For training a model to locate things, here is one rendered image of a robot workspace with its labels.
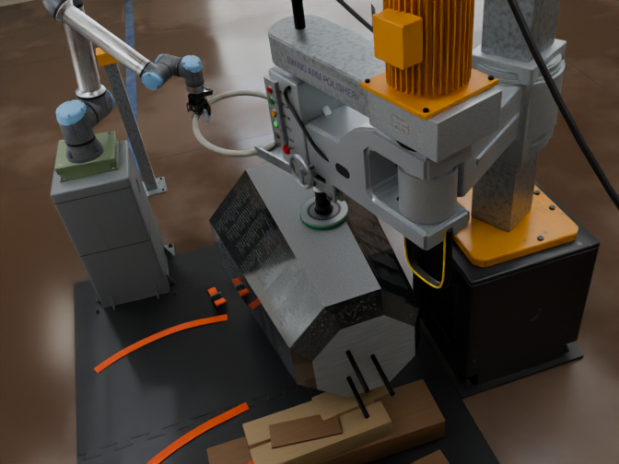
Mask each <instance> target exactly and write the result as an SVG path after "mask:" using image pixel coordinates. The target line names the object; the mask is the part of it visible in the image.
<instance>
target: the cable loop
mask: <svg viewBox="0 0 619 464"><path fill-rule="evenodd" d="M403 239H404V252H405V258H406V261H407V263H408V265H409V267H410V269H411V270H412V271H413V272H414V273H415V274H416V275H417V276H418V277H419V278H420V279H422V280H423V281H424V282H426V283H427V284H429V285H430V286H432V287H434V288H436V289H437V290H444V289H446V288H447V287H448V286H449V284H450V277H451V267H452V243H453V228H452V227H451V228H450V229H448V230H447V231H445V232H444V241H443V272H442V279H441V282H439V281H437V280H435V279H434V278H432V277H431V276H430V275H428V274H427V273H426V272H424V271H423V270H422V269H421V268H420V267H419V265H418V264H417V262H416V261H415V256H414V250H413V242H412V241H411V240H410V239H408V238H406V237H405V236H403Z"/></svg>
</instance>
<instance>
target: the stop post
mask: <svg viewBox="0 0 619 464"><path fill-rule="evenodd" d="M96 56H97V58H98V61H99V66H104V69H105V72H106V75H107V77H108V79H109V82H110V85H111V90H112V93H113V95H114V97H115V100H116V103H117V106H118V109H119V112H120V114H121V116H122V119H123V124H124V127H125V130H126V132H127V135H128V137H129V140H130V143H131V146H132V149H133V151H134V156H135V158H136V161H137V164H138V167H139V169H140V172H141V175H142V177H143V180H144V181H143V182H142V183H143V186H144V188H145V191H146V196H147V197H149V196H153V195H157V194H161V193H163V192H167V186H166V182H165V179H164V177H160V178H155V175H154V172H153V169H152V167H151V164H150V161H149V158H148V155H147V152H146V148H145V145H144V142H143V139H142V136H141V134H140V131H139V128H138V125H137V122H136V119H135V116H134V112H133V109H132V106H131V103H130V100H129V98H128V95H127V92H126V89H125V86H124V83H123V79H122V76H121V73H120V70H119V67H118V64H117V63H118V61H117V60H116V59H114V58H113V57H111V56H110V55H109V54H107V53H106V52H104V51H103V50H102V49H101V48H96Z"/></svg>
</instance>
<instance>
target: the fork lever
mask: <svg viewBox="0 0 619 464"><path fill-rule="evenodd" d="M276 142H277V141H276ZM255 149H256V151H257V153H258V155H257V156H258V157H261V158H262V159H264V160H266V161H268V162H270V163H272V164H273V165H275V166H277V167H279V168H281V169H282V170H284V171H286V172H288V173H290V174H291V175H292V172H291V169H290V166H289V163H287V162H286V161H285V160H284V158H283V152H282V146H281V145H280V144H279V143H278V142H277V146H276V147H275V148H273V149H271V150H269V151H266V150H264V149H262V148H260V147H259V146H257V145H256V146H255ZM312 186H313V187H315V188H317V189H319V190H320V191H323V192H325V193H327V188H326V182H325V181H324V180H321V179H319V178H317V177H313V185H312ZM335 189H336V197H337V200H338V201H340V202H343V201H344V197H343V192H342V191H340V190H339V189H338V188H336V187H335ZM326 198H327V200H328V201H331V200H332V199H333V197H332V195H331V194H330V193H328V194H326Z"/></svg>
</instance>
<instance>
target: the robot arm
mask: <svg viewBox="0 0 619 464"><path fill-rule="evenodd" d="M42 2H43V5H44V7H45V9H46V11H47V12H48V14H49V15H50V16H51V17H52V18H53V19H55V20H56V21H63V25H64V32H65V36H66V40H67V44H68V48H69V52H70V55H71V59H72V63H73V67H74V71H75V75H76V82H77V85H78V88H77V89H76V98H77V100H76V99H75V100H72V101H67V102H65V103H63V104H61V105H60V106H59V107H58V108H57V109H56V117H57V121H58V123H59V126H60V128H61V131H62V134H63V137H64V140H65V143H66V151H65V155H66V158H67V160H68V161H69V162H72V163H77V164H81V163H87V162H90V161H92V160H95V159H97V158H98V157H100V156H101V155H102V154H103V151H104V149H103V146H102V144H101V142H100V141H99V140H98V139H97V138H96V136H95V134H94V131H93V128H94V127H95V126H96V125H97V124H98V123H99V122H101V121H102V120H103V119H104V118H105V117H106V116H108V115H109V114H110V113H111V111H112V110H113V108H114V98H113V96H112V94H111V92H110V91H109V90H107V89H106V88H105V86H103V85H102V84H101V83H100V81H99V74H98V69H97V65H96V61H95V56H94V52H93V48H92V43H91V42H93V43H94V44H95V45H97V46H98V47H100V48H101V49H102V50H103V51H104V52H106V53H107V54H109V55H110V56H111V57H113V58H114V59H116V60H117V61H118V62H120V63H121V64H123V65H124V66H126V67H127V68H128V69H130V70H131V71H133V72H134V73H135V74H137V75H138V76H139V77H140V78H142V82H143V84H144V86H145V87H146V88H148V89H151V90H157V89H159V88H160V87H162V86H163V85H164V84H165V83H166V82H167V81H168V80H169V79H170V78H172V77H173V76H174V75H175V76H179V77H183V78H185V84H186V89H187V91H188V92H189V94H188V100H189V101H188V102H187V103H186V105H187V111H188V112H189V111H190V110H191V111H192V112H193V114H192V116H191V118H193V117H194V114H197V115H201V114H202V113H203V114H204V117H203V122H207V123H209V121H210V116H211V108H210V106H209V103H208V102H207V100H206V98H205V97H206V96H210V95H213V90H212V89H211V88H205V86H204V74H203V66H202V62H201V60H200V59H199V58H198V57H197V56H194V55H187V56H185V57H183V58H181V57H177V56H172V55H169V54H160V55H159V56H158V58H157V59H156V62H155V63H154V64H153V63H152V62H151V61H148V60H147V58H145V57H144V56H142V55H141V54H140V53H138V52H137V51H135V50H134V49H132V48H131V47H130V46H128V45H127V44H126V43H124V42H123V41H121V40H120V39H118V38H117V37H116V36H114V35H113V34H112V33H110V32H109V31H107V30H106V29H105V28H103V27H102V26H101V25H100V24H99V23H97V22H96V21H94V20H93V19H92V18H90V17H89V16H87V15H86V14H85V10H84V3H83V0H42ZM188 105H189V107H190V106H191V107H190V108H189V109H188Z"/></svg>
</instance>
